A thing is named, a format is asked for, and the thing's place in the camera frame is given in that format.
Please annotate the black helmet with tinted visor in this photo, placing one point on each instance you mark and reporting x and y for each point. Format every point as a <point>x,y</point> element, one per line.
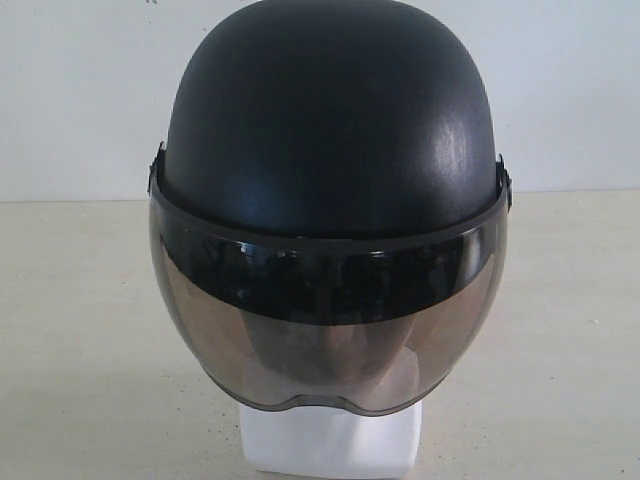
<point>328,216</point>

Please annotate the white mannequin head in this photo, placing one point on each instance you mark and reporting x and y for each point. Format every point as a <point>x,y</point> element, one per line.
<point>315,434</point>

